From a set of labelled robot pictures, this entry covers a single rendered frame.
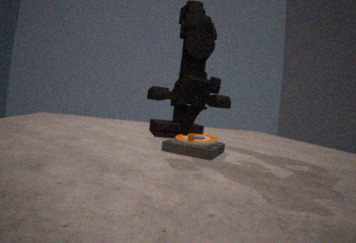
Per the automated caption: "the orange round plate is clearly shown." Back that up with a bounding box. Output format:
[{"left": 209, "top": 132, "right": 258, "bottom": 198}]
[{"left": 175, "top": 133, "right": 218, "bottom": 146}]

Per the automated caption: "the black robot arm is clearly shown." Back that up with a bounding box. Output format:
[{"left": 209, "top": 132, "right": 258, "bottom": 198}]
[{"left": 179, "top": 0, "right": 221, "bottom": 98}]

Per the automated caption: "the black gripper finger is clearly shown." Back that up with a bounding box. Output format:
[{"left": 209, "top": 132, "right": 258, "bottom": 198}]
[
  {"left": 186, "top": 106, "right": 207, "bottom": 136},
  {"left": 171, "top": 103, "right": 189, "bottom": 136}
]

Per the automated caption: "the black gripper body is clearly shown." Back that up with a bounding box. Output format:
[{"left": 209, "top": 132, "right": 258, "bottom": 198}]
[{"left": 147, "top": 66, "right": 231, "bottom": 109}]

